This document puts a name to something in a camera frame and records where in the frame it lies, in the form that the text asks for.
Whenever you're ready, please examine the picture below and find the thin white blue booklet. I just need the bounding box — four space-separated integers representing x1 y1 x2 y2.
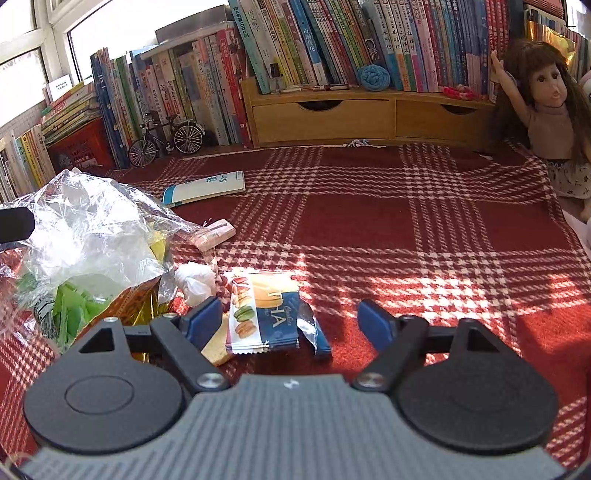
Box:
162 171 245 208

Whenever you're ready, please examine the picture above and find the brown haired doll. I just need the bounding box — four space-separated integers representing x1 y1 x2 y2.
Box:
490 40 590 222

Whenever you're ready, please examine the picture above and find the clear plastic bag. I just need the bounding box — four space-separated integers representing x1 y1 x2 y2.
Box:
1 170 199 327

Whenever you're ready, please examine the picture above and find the wooden drawer shelf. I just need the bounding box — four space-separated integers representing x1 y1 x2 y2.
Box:
240 78 493 151

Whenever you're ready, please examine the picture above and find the blue macaron snack packet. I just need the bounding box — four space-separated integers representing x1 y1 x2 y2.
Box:
225 268 332 358

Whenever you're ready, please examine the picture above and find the miniature black bicycle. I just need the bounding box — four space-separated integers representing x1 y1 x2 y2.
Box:
127 114 205 168

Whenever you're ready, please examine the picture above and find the left book row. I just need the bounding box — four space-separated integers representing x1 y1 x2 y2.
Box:
1 1 252 202

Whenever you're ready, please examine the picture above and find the green snack wrapper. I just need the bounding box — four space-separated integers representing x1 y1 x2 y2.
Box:
16 273 121 353

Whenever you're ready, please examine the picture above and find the red crate under books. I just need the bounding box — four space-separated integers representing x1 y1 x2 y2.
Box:
48 118 115 173

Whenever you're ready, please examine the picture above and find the white tissue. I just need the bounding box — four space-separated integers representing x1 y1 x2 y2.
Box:
174 262 216 308

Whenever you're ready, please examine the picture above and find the book row on shelf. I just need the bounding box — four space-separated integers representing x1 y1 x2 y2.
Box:
229 0 523 99

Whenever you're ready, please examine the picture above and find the small striped packet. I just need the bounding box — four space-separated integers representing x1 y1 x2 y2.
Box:
190 219 235 252

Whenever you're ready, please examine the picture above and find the orange white cardboard box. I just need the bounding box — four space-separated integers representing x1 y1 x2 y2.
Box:
201 313 233 367

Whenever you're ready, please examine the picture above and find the red plaid blanket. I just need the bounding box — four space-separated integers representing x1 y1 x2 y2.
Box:
0 140 591 469

